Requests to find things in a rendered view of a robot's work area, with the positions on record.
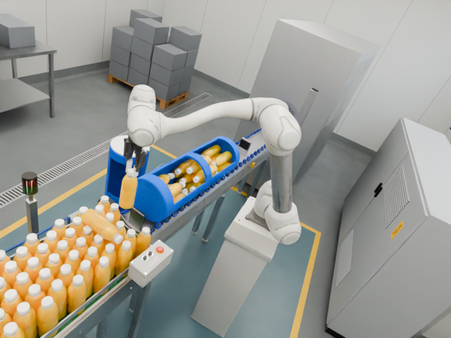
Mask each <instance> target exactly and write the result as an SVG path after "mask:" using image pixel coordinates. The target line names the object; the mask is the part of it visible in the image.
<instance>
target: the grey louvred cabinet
mask: <svg viewBox="0 0 451 338"><path fill-rule="evenodd" d="M450 306H451V145H450V143H449V141H448V140H447V138H446V136H445V135H444V134H442V133H439V132H437V131H434V130H432V129H430V128H428V127H425V126H423V125H420V124H418V123H416V122H414V121H411V120H409V119H406V118H404V117H402V118H400V119H399V120H398V122H397V123H396V125H395V126H394V128H393V129H392V130H391V132H390V134H389V135H388V136H387V138H386V139H385V141H384V142H383V144H382V145H381V147H380V148H379V150H378V151H377V152H376V154H375V155H374V157H373V158H372V160H371V161H370V163H369V164H368V166H367V167H366V168H365V170H364V172H363V173H362V174H361V176H360V177H359V179H358V180H357V181H356V183H355V185H354V186H353V187H352V189H351V190H350V192H349V193H348V195H347V196H346V198H345V199H344V206H343V211H342V220H341V225H340V233H339V238H338V247H337V252H336V260H335V266H334V274H333V279H332V287H331V292H330V301H329V307H328V315H327V320H326V325H325V332H326V333H328V334H330V335H331V336H333V337H335V338H410V337H412V336H413V335H415V334H416V333H417V332H418V331H419V330H421V329H422V328H423V327H425V326H426V325H427V324H428V323H430V322H431V321H432V320H434V319H435V318H436V317H437V316H438V315H440V314H441V313H442V312H444V311H445V310H446V309H447V308H449V307H450Z"/></svg>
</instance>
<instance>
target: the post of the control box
mask: <svg viewBox="0 0 451 338"><path fill-rule="evenodd" d="M151 282H152V280H151V281H149V283H147V285H145V287H143V288H142V287H141V286H140V289H139V292H138V297H137V300H136V305H135V309H134V313H133V317H132V321H131V325H130V330H129V333H128V338H136V337H137V334H138V329H139V326H140V322H141V319H142V315H143V312H144V307H145V304H146V300H147V297H148V293H149V289H150V285H151Z"/></svg>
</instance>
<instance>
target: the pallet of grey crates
mask: <svg viewBox="0 0 451 338"><path fill-rule="evenodd" d="M169 28H170V27H169V26H167V25H165V24H163V23H162V17H161V16H159V15H156V14H155V13H152V12H150V11H147V10H145V9H131V12H130V23H129V26H128V25H127V26H117V27H113V31H112V40H111V53H110V63H109V73H108V75H107V82H110V83H115V82H119V81H122V82H124V83H126V84H128V85H130V86H132V87H135V86H136V85H146V86H149V87H151V88H152V89H154V93H155V97H156V99H158V100H160V106H159V107H160V108H162V109H166V108H168V107H171V106H173V105H175V104H177V103H179V102H181V101H184V100H185V99H187V98H188V95H189V87H190V84H191V78H192V75H193V69H194V66H195V63H196V59H197V55H198V51H199V50H198V49H199V45H200V42H201V37H202V34H200V33H199V32H196V31H194V30H191V29H189V28H187V27H185V26H175V27H171V29H170V36H168V32H169Z"/></svg>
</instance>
